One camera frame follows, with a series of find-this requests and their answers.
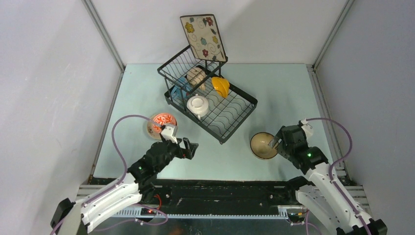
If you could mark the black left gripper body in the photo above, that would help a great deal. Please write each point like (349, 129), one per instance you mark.
(177, 151)

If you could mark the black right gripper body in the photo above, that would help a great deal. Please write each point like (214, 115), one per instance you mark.
(285, 149)

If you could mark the tan bowl with dark rim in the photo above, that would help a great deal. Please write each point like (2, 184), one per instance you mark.
(260, 148)

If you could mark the beige saucer plate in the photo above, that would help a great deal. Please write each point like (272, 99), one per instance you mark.
(149, 129)

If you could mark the orange patterned white bowl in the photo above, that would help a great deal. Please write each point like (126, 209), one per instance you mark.
(162, 119)

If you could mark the white two-handled soup bowl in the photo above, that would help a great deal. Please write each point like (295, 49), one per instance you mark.
(198, 105)

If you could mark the blue floral mug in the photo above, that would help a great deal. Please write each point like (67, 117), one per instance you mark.
(182, 89)

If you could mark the yellow orange bowl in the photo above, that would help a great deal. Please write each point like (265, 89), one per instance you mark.
(221, 85)

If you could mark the beige ceramic mug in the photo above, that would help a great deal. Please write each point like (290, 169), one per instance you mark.
(195, 76)

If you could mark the square floral ceramic plate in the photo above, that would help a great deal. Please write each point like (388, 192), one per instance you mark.
(203, 36)

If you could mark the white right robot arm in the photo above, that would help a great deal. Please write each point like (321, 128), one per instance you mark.
(319, 188)

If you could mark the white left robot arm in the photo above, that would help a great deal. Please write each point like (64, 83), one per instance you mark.
(134, 185)

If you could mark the left electronics board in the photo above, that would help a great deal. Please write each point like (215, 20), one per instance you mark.
(148, 212)

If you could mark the electronics board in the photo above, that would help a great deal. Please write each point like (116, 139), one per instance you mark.
(296, 218)
(148, 212)

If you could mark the right electronics board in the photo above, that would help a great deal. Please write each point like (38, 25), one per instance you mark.
(296, 218)

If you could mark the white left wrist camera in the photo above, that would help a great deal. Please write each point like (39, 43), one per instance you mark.
(168, 132)

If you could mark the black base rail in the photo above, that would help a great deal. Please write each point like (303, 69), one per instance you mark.
(217, 198)

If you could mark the black wire dish rack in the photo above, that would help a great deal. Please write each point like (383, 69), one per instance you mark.
(225, 115)

